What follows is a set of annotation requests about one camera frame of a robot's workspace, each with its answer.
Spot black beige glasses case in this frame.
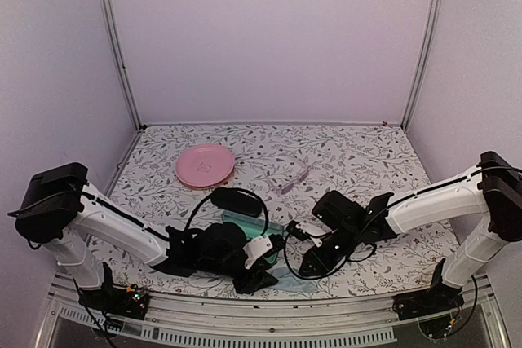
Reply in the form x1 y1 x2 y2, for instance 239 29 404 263
210 187 263 218

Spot pink round plate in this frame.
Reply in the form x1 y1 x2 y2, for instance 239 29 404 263
175 144 235 189

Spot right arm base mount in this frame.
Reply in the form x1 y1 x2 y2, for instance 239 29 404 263
392 258 464 320

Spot right aluminium frame post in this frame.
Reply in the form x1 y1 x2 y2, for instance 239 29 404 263
400 0 443 133

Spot front aluminium rail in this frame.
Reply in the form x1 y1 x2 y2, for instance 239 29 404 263
34 267 516 347

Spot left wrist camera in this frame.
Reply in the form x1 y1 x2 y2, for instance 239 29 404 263
243 234 284 270

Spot left aluminium frame post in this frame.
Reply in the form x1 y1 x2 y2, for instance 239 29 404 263
100 0 143 132

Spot aluminium frame post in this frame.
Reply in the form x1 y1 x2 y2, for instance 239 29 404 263
100 0 143 132
400 0 443 133

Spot grey marbled glasses case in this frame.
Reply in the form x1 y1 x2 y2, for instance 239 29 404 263
222 210 284 270

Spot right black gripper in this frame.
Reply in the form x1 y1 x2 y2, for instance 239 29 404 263
299 223 361 277

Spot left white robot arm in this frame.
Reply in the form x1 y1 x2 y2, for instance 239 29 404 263
8 162 282 311

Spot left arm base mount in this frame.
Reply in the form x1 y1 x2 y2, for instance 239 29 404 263
79 262 150 320

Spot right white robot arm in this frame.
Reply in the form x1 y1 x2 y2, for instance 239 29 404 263
299 151 521 312

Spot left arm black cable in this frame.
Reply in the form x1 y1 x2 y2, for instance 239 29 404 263
183 187 270 239

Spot pink clear sunglasses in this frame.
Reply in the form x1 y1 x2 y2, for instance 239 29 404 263
263 156 311 196

